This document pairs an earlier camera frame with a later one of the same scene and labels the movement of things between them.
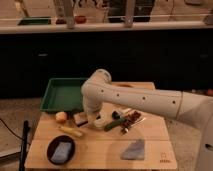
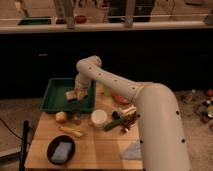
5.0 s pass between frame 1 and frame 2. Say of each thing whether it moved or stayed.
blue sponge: stayed
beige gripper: moved
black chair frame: stayed
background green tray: stayed
